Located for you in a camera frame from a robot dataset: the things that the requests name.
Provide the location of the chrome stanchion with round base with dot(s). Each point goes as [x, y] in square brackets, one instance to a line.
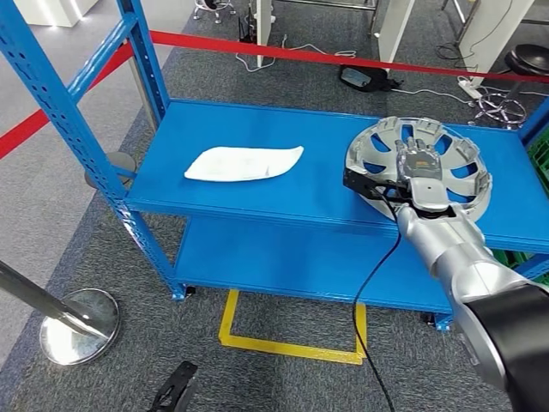
[143, 94]
[81, 327]

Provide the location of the white cabinet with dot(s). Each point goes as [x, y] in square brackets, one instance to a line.
[56, 11]

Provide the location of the white table leg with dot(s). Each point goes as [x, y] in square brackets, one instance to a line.
[265, 34]
[394, 34]
[493, 40]

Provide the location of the white power strip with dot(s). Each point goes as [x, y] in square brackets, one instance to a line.
[470, 88]

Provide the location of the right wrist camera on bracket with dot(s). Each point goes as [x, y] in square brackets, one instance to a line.
[364, 183]

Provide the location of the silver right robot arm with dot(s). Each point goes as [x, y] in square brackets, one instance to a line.
[450, 244]

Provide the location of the silver plastic wheel hubcap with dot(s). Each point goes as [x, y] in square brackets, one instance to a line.
[356, 152]

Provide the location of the white curved plastic part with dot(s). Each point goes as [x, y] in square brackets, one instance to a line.
[240, 165]

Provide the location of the green plastic crate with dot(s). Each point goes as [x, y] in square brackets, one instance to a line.
[519, 264]
[539, 165]

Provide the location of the blue metal shelf rack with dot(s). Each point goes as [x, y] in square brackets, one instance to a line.
[240, 125]

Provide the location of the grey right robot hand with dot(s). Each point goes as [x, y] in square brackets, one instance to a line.
[422, 168]

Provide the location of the black stool with chrome base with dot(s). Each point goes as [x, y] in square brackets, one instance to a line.
[529, 59]

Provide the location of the black post stanchion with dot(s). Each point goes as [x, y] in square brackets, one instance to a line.
[111, 169]

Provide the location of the black bag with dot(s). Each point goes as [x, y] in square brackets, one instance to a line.
[364, 78]

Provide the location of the chair with chrome base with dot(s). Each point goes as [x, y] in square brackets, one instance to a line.
[214, 8]

